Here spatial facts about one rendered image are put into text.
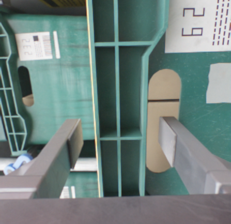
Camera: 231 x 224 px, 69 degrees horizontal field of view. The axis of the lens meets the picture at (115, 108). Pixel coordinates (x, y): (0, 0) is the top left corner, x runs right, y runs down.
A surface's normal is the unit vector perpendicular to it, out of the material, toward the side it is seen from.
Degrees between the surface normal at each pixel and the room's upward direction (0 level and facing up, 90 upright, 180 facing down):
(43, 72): 94
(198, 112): 97
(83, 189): 96
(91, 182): 91
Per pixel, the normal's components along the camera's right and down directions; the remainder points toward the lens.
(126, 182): 0.08, 0.29
